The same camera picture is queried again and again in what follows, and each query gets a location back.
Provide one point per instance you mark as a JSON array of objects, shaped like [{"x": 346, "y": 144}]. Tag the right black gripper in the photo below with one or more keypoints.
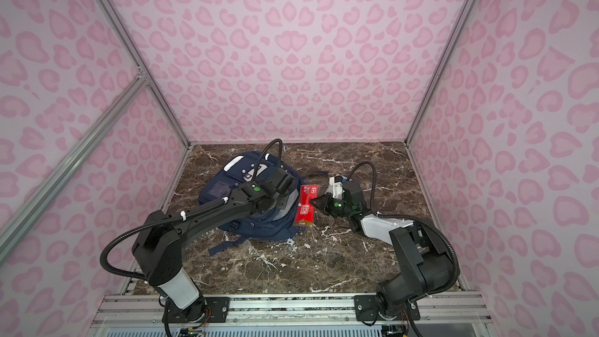
[{"x": 327, "y": 200}]

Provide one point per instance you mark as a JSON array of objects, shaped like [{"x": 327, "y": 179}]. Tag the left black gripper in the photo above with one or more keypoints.
[{"x": 284, "y": 197}]

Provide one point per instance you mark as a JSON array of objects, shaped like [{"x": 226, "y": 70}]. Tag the navy blue student backpack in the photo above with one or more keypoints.
[{"x": 232, "y": 184}]

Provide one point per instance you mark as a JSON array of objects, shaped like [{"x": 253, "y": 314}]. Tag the red small book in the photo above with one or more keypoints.
[{"x": 305, "y": 210}]

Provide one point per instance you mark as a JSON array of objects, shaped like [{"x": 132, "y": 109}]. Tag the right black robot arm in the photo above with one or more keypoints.
[{"x": 428, "y": 264}]

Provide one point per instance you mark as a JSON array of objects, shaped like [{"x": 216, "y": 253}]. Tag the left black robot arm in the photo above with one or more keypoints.
[{"x": 159, "y": 249}]

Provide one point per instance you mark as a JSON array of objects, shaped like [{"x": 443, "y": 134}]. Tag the left diagonal aluminium strut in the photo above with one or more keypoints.
[{"x": 31, "y": 211}]

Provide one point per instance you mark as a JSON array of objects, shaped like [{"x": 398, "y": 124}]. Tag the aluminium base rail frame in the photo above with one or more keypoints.
[{"x": 339, "y": 314}]

